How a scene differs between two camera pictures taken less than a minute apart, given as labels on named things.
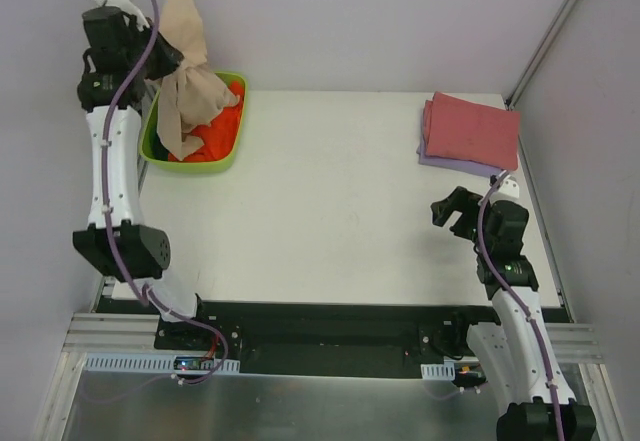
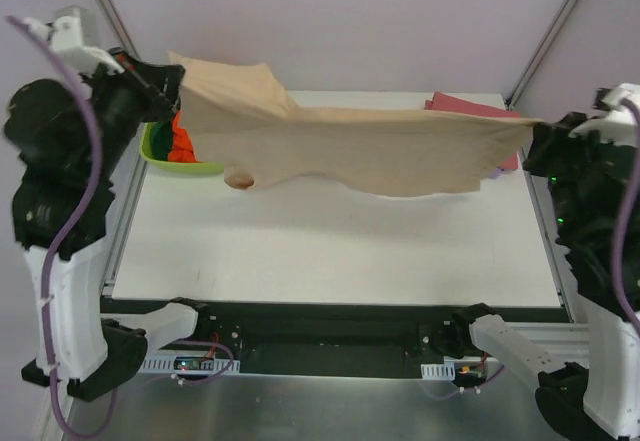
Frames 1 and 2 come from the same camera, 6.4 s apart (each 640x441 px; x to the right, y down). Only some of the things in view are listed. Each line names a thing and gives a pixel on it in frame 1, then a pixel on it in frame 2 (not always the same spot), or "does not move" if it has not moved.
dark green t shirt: (159, 151) does not move
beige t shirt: (194, 95) → (238, 117)
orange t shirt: (219, 139) → (182, 149)
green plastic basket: (146, 141) does not move
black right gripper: (463, 212) → (550, 143)
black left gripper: (163, 56) → (151, 91)
